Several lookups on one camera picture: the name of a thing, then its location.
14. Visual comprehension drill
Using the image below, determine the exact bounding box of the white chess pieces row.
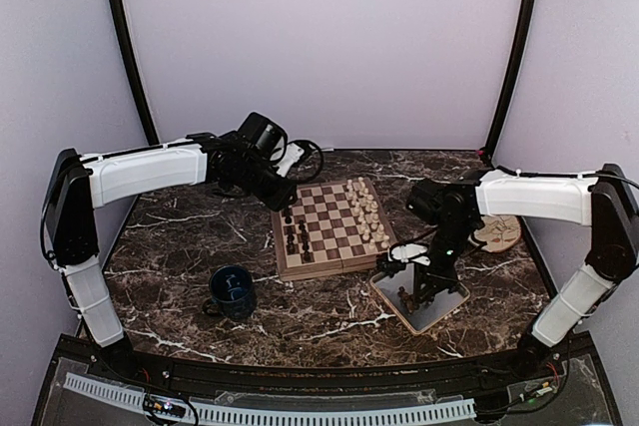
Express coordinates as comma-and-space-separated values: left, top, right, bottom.
344, 177, 391, 253

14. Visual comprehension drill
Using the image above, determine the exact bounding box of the black right frame post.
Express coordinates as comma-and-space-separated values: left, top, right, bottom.
480, 0, 535, 165

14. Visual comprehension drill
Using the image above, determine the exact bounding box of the cream floral ceramic plate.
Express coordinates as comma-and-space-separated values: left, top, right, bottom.
469, 215, 522, 253

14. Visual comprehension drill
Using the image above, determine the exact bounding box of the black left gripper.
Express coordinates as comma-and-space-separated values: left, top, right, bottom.
237, 158, 298, 212

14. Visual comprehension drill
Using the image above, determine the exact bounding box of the dark blue enamel mug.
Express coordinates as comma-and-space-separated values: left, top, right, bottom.
202, 264, 257, 321

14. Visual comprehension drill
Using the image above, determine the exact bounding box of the black frame post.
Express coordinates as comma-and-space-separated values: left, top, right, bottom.
108, 0, 160, 145
480, 0, 535, 165

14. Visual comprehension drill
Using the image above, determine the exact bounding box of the white slotted cable duct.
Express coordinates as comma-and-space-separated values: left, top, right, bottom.
62, 372, 477, 425

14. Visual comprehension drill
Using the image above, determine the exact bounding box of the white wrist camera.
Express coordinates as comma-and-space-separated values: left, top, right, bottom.
275, 143, 305, 178
376, 243, 430, 268

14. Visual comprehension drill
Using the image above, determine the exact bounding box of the silver metal tray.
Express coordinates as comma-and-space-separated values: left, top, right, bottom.
370, 264, 470, 335

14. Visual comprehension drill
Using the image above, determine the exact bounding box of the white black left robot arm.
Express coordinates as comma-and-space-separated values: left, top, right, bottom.
38, 112, 324, 382

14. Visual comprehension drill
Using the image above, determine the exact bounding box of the black left frame post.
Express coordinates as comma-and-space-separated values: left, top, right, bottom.
108, 0, 160, 145

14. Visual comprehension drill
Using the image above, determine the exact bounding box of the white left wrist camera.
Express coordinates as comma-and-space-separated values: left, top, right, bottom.
275, 143, 305, 178

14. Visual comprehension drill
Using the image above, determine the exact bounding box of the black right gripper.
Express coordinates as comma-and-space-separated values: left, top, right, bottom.
413, 217, 477, 302

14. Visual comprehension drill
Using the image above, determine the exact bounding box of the wooden folding chess board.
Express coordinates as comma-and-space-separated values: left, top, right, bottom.
272, 180, 396, 281

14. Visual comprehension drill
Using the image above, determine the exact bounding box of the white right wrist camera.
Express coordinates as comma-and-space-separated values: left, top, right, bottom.
376, 243, 430, 268

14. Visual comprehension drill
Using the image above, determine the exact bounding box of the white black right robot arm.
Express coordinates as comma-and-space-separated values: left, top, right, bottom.
377, 164, 638, 380

